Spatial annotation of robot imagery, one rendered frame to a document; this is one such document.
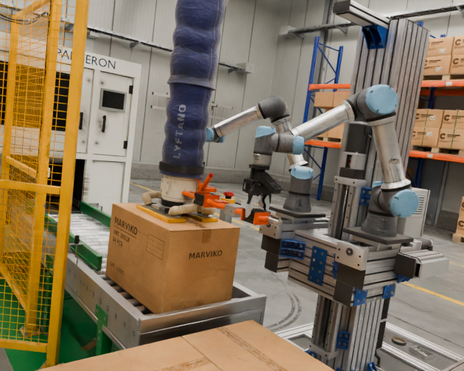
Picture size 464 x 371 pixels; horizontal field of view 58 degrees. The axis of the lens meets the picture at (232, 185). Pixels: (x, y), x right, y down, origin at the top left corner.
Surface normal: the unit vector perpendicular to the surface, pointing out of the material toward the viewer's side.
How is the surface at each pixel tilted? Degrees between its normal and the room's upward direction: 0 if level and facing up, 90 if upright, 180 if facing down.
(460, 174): 90
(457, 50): 91
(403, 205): 97
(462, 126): 94
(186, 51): 74
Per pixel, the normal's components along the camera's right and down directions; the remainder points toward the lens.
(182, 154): 0.06, -0.08
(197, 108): 0.49, -0.07
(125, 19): 0.62, 0.16
